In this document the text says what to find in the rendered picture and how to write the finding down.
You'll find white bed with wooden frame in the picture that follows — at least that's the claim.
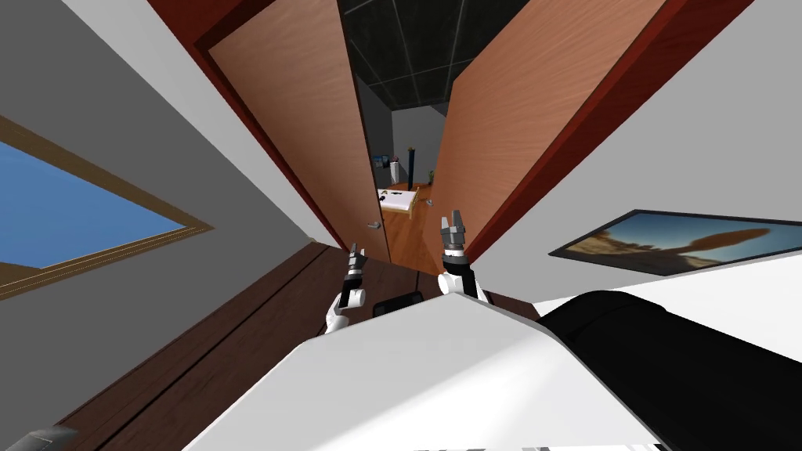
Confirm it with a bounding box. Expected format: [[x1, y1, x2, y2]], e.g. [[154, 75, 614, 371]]
[[378, 187, 421, 220]]

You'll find brown wooden door leaf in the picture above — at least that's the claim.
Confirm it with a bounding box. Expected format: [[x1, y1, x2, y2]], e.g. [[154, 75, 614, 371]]
[[422, 0, 667, 275], [206, 0, 393, 265]]

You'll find wood-framed window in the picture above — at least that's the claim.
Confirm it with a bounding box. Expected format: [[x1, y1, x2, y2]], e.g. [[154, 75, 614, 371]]
[[0, 115, 215, 301]]

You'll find dark-framed landscape picture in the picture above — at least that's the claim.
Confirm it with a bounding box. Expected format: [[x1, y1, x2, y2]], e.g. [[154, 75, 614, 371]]
[[547, 209, 802, 277]]

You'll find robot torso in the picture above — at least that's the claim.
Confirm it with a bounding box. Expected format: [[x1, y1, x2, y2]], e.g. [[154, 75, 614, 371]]
[[181, 290, 667, 451]]

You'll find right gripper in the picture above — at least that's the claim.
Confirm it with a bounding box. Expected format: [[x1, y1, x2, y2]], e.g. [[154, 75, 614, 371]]
[[439, 209, 469, 258]]

